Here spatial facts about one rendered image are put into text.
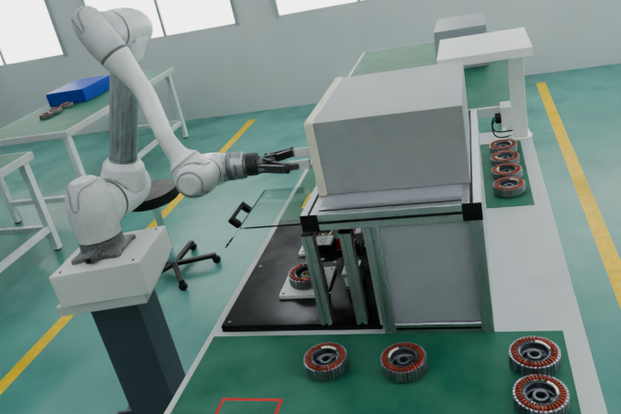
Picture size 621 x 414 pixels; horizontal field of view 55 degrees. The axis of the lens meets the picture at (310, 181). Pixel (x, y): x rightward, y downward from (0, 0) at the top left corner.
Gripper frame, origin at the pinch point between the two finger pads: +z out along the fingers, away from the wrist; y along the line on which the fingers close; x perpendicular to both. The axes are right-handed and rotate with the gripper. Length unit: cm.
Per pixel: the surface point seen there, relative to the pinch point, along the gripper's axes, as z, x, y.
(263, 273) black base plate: -19.2, -34.5, 10.5
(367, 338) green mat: 15, -37, 47
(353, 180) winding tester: 16.0, 3.7, 35.8
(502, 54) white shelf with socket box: 71, 15, -52
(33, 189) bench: -223, -60, -189
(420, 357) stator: 28, -34, 60
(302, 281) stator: -3.9, -30.2, 25.4
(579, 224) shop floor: 123, -98, -132
